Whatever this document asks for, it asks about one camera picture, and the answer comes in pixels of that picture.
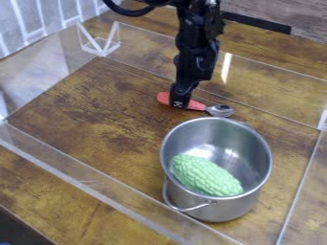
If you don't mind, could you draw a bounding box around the black wall strip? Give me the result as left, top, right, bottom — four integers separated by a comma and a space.
223, 11, 291, 34

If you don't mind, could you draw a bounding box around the black cable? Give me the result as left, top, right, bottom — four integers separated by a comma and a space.
101, 0, 176, 18

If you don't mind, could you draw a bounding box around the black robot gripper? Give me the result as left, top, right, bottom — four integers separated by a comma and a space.
168, 30, 220, 109

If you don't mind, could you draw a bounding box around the stainless steel pot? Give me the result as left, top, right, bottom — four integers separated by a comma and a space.
160, 118, 273, 222

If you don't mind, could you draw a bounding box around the clear acrylic corner bracket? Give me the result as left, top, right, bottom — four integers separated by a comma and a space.
76, 22, 121, 56

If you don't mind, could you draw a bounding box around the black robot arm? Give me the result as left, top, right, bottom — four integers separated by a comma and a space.
168, 0, 224, 109

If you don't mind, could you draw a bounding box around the orange handled metal spoon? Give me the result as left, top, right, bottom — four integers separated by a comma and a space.
157, 92, 235, 118

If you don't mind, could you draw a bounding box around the green bitter melon toy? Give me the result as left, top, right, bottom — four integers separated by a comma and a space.
171, 154, 244, 196

